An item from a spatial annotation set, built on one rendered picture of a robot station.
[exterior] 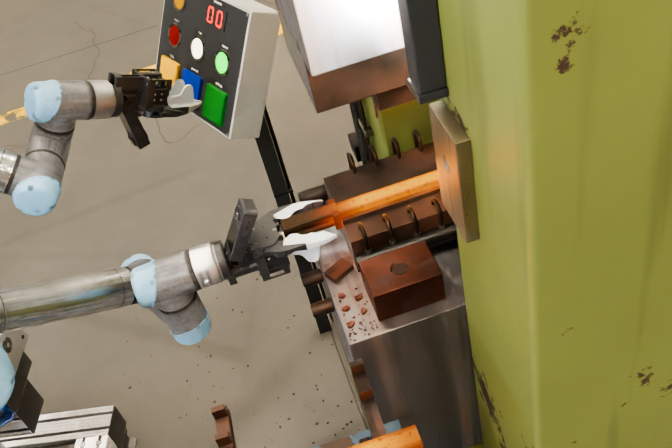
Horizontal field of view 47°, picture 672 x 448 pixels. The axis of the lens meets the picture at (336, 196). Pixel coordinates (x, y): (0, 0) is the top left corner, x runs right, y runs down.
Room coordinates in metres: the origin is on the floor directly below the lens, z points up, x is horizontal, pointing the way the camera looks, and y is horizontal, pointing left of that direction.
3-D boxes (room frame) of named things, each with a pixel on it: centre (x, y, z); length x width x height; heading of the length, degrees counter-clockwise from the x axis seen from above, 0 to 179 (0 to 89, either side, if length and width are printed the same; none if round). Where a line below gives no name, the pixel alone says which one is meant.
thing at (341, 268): (0.95, 0.03, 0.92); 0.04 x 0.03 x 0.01; 124
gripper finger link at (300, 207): (1.05, 0.07, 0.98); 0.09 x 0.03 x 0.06; 117
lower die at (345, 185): (1.06, -0.20, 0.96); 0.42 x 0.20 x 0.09; 96
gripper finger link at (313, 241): (0.96, 0.06, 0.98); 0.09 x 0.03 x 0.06; 74
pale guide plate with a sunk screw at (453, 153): (0.74, -0.15, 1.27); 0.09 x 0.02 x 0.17; 6
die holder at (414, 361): (1.00, -0.22, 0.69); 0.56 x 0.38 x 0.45; 96
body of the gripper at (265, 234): (1.00, 0.17, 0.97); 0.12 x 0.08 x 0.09; 96
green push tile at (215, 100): (1.44, 0.20, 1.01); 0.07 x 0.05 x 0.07; 31
